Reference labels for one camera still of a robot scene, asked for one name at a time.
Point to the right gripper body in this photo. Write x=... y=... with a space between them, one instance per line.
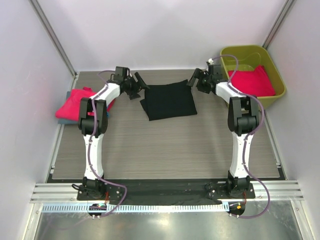
x=203 y=84

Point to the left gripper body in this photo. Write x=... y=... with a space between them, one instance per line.
x=131 y=86

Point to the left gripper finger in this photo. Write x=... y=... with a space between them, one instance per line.
x=140 y=82
x=133 y=95

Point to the black t-shirt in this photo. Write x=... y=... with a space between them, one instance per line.
x=168 y=101

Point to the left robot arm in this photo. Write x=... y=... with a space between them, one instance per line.
x=93 y=124

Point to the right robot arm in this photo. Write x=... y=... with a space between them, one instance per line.
x=243 y=118

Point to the pink t-shirt in bin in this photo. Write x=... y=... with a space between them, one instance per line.
x=255 y=83

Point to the olive green plastic bin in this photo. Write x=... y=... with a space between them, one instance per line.
x=247 y=58

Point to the pink folded t-shirt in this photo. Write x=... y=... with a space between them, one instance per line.
x=72 y=105

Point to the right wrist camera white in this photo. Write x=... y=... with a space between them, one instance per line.
x=210 y=62

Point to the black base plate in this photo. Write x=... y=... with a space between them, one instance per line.
x=164 y=192

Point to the slotted cable duct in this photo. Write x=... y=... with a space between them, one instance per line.
x=104 y=208

